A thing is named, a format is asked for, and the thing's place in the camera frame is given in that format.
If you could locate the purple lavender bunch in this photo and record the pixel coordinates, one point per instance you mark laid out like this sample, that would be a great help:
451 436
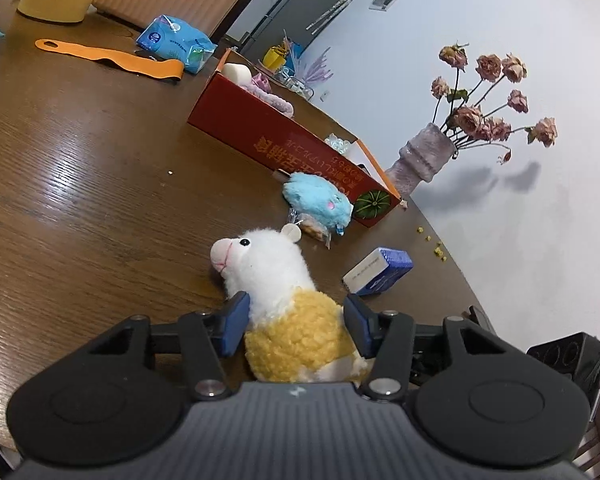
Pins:
315 66

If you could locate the blue and white small box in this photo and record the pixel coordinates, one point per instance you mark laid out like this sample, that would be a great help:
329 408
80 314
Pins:
380 272

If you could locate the purple textured vase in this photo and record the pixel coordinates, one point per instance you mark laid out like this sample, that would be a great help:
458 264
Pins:
420 160

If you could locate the light blue plush toy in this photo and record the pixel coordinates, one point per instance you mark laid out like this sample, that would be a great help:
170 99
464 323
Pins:
317 200

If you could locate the white and yellow alpaca plush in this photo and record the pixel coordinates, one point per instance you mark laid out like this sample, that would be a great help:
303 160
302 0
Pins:
285 305

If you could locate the yellow cup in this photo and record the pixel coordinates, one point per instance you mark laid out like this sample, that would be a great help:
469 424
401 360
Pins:
274 57

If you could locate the clear snack packet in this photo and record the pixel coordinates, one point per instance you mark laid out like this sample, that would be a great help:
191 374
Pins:
312 230

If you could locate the dark grey refrigerator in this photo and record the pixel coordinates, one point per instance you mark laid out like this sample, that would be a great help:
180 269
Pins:
300 5

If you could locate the dried pink rose bouquet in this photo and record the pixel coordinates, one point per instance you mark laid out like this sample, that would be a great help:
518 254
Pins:
480 120

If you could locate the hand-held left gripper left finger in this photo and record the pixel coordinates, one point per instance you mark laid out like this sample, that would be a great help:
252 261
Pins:
236 321

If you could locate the red cardboard box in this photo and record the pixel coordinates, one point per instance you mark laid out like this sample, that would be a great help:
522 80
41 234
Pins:
260 125

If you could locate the crinkled clear plastic wrap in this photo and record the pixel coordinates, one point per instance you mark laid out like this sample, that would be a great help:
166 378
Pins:
338 143

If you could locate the scattered yellow crumbs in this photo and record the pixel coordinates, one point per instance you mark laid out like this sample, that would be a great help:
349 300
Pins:
436 247

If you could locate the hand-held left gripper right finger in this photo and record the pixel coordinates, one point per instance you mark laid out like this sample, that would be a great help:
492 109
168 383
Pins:
356 325

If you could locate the white tape roll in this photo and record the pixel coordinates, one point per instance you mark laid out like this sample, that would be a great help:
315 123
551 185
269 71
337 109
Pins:
236 73

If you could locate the blue wet wipes pack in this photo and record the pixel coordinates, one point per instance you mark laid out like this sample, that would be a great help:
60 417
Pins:
175 42

